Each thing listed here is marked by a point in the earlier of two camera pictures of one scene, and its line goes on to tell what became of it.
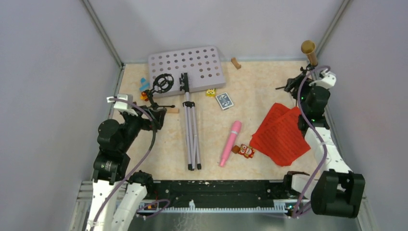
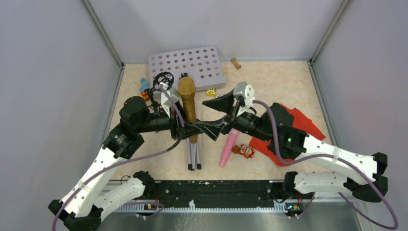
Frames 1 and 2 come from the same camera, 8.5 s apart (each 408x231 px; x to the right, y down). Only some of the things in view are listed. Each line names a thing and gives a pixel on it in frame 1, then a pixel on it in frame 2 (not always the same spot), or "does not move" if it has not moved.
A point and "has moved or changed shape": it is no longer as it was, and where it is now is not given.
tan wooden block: [235, 61] does not move
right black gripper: [292, 83] → [224, 104]
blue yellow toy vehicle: [145, 86] does not move
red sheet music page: [276, 110] has moved or changed shape
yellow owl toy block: [210, 92] does not move
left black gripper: [157, 115] → [182, 132]
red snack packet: [248, 151] does not move
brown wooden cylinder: [235, 149] does not move
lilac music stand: [190, 70] does not move
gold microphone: [309, 47] → [187, 87]
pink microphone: [235, 128] does not move
